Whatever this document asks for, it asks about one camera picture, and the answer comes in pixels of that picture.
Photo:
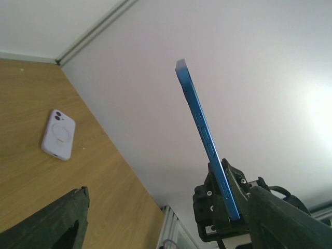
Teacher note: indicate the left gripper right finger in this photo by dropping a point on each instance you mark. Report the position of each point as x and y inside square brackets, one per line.
[275, 223]

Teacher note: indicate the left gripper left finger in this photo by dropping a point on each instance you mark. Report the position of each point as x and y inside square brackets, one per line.
[61, 224]

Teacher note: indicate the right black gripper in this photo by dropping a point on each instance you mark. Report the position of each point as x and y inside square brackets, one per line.
[211, 214]

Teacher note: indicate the lilac phone case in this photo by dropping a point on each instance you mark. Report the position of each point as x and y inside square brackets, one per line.
[59, 135]

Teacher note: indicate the blue smartphone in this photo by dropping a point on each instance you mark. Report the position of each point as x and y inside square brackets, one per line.
[192, 99]

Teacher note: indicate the aluminium front rail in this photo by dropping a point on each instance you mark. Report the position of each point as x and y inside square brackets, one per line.
[173, 234]

